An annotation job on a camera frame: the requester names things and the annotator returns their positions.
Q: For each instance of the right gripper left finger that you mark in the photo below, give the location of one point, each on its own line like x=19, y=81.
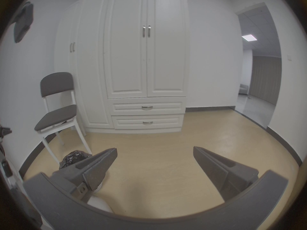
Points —
x=96, y=166

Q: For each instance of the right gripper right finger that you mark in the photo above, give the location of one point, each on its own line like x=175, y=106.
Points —
x=223, y=174

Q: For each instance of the black plastic bag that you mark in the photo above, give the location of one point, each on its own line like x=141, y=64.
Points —
x=72, y=159

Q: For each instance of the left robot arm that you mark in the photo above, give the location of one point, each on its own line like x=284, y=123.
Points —
x=4, y=131

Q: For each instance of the white chair with grey seat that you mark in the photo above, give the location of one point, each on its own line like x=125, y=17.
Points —
x=56, y=115

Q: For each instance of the grey curtain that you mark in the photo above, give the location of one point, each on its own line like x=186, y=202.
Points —
x=266, y=80

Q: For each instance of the white wardrobe with drawers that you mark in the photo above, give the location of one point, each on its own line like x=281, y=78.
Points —
x=144, y=63

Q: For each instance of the ceiling light panel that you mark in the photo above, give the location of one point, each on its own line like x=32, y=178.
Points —
x=249, y=37

